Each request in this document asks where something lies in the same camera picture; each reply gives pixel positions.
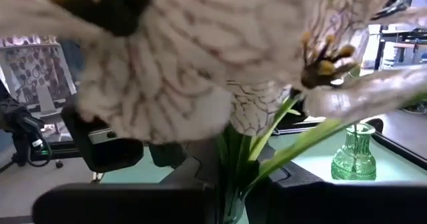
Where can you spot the green glass vase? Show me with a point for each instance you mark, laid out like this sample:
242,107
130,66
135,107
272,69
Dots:
353,160

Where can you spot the maroon floral patterned panel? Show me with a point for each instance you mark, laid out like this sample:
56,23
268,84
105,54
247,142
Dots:
30,67

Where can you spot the clear glass vase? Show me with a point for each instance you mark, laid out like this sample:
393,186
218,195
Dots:
233,210

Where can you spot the green table mat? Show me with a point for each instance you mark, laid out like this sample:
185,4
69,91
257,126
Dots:
140,174

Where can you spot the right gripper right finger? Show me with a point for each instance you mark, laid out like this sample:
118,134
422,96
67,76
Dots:
333,204

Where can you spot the pink white artificial flower stem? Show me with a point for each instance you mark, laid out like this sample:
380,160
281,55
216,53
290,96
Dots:
183,67

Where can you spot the black equipment stand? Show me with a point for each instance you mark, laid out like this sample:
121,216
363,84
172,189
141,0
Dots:
20,124

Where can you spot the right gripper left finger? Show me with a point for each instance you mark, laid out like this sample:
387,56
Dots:
133,204

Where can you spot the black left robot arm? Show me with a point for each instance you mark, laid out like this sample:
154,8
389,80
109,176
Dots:
110,154

